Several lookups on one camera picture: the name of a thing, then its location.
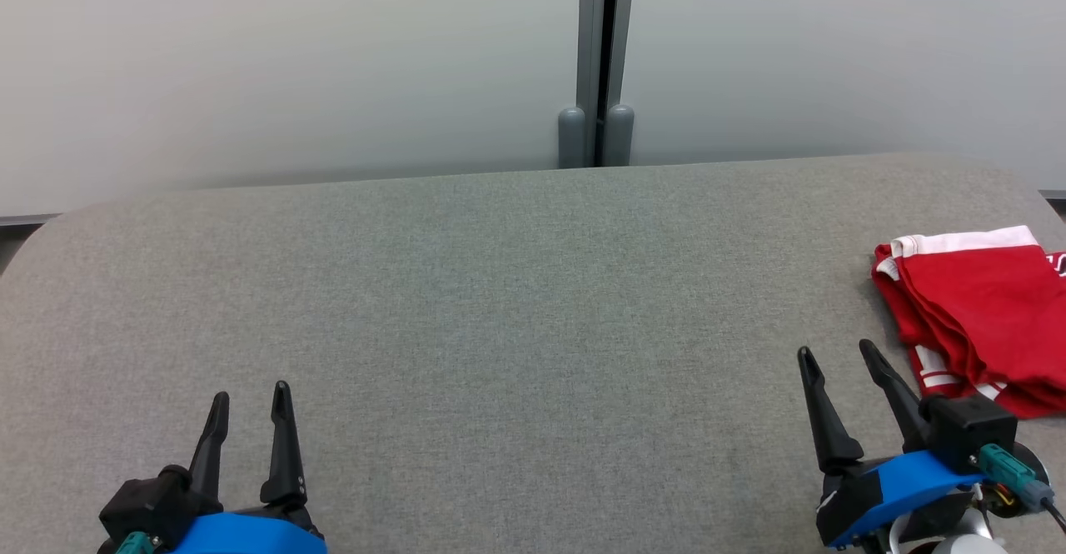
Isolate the grey metal partition post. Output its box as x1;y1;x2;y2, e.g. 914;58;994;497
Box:
557;0;639;169

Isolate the red and white jersey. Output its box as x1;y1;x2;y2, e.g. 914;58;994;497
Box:
871;225;1066;420

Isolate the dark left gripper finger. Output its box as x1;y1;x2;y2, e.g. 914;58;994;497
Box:
187;391;231;502
259;380;308;511

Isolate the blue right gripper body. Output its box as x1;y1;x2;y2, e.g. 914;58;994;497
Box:
815;450;989;549

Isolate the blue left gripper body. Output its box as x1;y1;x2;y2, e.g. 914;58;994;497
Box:
165;504;328;554

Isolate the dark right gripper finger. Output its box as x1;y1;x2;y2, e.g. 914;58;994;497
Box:
796;346;865;477
858;338;933;456

